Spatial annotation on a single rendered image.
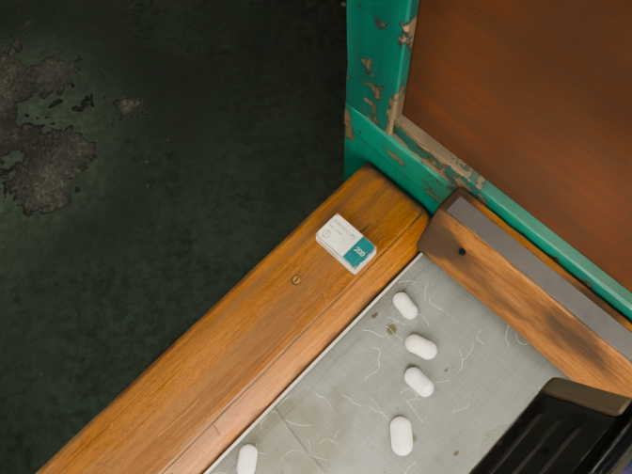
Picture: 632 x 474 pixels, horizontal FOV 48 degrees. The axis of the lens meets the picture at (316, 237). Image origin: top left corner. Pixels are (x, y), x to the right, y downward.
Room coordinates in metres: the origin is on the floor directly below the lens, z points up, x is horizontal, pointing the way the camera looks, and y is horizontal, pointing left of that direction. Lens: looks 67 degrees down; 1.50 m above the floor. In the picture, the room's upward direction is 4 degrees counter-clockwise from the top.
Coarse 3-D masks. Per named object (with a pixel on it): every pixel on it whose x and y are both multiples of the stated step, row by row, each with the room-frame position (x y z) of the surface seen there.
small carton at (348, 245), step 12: (336, 216) 0.32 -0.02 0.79; (324, 228) 0.31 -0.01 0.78; (336, 228) 0.31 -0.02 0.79; (348, 228) 0.31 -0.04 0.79; (324, 240) 0.29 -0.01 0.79; (336, 240) 0.29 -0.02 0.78; (348, 240) 0.29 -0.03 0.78; (360, 240) 0.29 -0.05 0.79; (336, 252) 0.28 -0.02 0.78; (348, 252) 0.28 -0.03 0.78; (360, 252) 0.28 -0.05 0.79; (372, 252) 0.28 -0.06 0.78; (348, 264) 0.27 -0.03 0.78; (360, 264) 0.26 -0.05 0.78
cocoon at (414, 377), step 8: (416, 368) 0.15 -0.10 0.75; (408, 376) 0.15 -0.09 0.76; (416, 376) 0.14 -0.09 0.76; (424, 376) 0.14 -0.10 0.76; (408, 384) 0.14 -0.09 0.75; (416, 384) 0.14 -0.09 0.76; (424, 384) 0.14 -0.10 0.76; (432, 384) 0.14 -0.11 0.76; (424, 392) 0.13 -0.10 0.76; (432, 392) 0.13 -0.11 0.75
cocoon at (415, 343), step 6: (414, 336) 0.19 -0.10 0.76; (408, 342) 0.18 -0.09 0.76; (414, 342) 0.18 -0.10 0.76; (420, 342) 0.18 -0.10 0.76; (426, 342) 0.18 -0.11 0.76; (432, 342) 0.18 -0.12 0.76; (408, 348) 0.18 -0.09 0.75; (414, 348) 0.18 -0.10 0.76; (420, 348) 0.17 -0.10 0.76; (426, 348) 0.17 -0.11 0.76; (432, 348) 0.17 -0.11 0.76; (420, 354) 0.17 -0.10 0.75; (426, 354) 0.17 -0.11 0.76; (432, 354) 0.17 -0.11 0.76
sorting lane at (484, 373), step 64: (384, 320) 0.21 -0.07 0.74; (448, 320) 0.21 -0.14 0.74; (320, 384) 0.15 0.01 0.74; (384, 384) 0.14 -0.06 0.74; (448, 384) 0.14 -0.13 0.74; (512, 384) 0.13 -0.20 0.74; (256, 448) 0.09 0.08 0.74; (320, 448) 0.08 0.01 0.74; (384, 448) 0.08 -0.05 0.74; (448, 448) 0.07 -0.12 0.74
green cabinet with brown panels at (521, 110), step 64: (384, 0) 0.40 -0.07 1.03; (448, 0) 0.37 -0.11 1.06; (512, 0) 0.33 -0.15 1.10; (576, 0) 0.30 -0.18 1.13; (384, 64) 0.40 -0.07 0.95; (448, 64) 0.36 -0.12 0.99; (512, 64) 0.32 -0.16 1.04; (576, 64) 0.29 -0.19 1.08; (384, 128) 0.39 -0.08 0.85; (448, 128) 0.35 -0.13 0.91; (512, 128) 0.31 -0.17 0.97; (576, 128) 0.27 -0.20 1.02; (512, 192) 0.29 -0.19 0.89; (576, 192) 0.25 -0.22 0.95; (576, 256) 0.22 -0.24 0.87
